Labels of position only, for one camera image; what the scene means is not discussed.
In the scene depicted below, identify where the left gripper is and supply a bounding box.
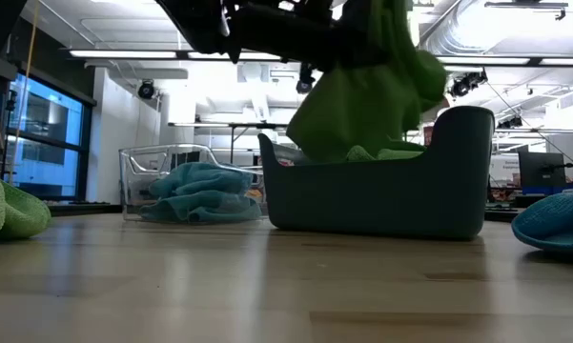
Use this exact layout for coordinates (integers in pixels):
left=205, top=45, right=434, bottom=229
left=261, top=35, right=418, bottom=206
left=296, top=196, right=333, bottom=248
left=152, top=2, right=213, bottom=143
left=240, top=0, right=388, bottom=73

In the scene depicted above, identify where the teal microfiber towel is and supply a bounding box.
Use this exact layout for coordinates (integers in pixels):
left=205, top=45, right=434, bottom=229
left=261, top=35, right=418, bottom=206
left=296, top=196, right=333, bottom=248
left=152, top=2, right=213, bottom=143
left=139, top=161, right=264, bottom=225

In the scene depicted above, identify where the light blue microfiber towel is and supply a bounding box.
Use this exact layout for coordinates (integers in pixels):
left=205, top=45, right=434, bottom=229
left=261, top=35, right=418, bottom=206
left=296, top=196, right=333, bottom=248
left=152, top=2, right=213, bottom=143
left=510, top=189, right=573, bottom=254

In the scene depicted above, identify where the dark teal plastic basket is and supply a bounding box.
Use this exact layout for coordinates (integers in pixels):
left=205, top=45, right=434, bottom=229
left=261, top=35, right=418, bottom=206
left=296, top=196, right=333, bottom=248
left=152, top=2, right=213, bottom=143
left=257, top=105, right=496, bottom=241

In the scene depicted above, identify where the ceiling light strip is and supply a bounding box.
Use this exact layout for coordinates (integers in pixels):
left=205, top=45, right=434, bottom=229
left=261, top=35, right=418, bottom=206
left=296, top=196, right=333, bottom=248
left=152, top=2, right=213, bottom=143
left=68, top=47, right=573, bottom=68

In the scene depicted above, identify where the clear plastic basket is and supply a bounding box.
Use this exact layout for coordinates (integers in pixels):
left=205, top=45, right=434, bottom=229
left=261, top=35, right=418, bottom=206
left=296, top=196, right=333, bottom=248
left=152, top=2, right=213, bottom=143
left=117, top=142, right=268, bottom=224

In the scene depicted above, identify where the black computer monitor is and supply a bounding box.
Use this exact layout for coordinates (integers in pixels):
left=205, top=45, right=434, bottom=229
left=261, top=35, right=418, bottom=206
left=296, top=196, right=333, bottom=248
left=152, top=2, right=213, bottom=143
left=518, top=151, right=567, bottom=190

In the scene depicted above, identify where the large glass window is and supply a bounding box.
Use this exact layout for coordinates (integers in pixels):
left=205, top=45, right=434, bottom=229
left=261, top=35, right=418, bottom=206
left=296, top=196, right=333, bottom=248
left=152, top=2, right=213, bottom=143
left=0, top=71, right=95, bottom=201

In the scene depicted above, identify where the black ceiling camera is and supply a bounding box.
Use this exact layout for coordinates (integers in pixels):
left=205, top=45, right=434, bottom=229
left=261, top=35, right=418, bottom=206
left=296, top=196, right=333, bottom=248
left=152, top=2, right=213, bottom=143
left=496, top=113, right=524, bottom=130
left=447, top=70, right=489, bottom=99
left=295, top=61, right=316, bottom=95
left=136, top=78, right=157, bottom=101

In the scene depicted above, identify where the silver ventilation duct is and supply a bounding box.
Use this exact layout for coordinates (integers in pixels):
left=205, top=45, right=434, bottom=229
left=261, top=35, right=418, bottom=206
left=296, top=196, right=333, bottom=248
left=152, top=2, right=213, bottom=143
left=419, top=0, right=511, bottom=57

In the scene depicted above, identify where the yellow extension cable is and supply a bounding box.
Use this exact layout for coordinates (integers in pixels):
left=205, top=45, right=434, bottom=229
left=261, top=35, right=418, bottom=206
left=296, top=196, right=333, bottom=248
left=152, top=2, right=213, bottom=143
left=0, top=0, right=41, bottom=186

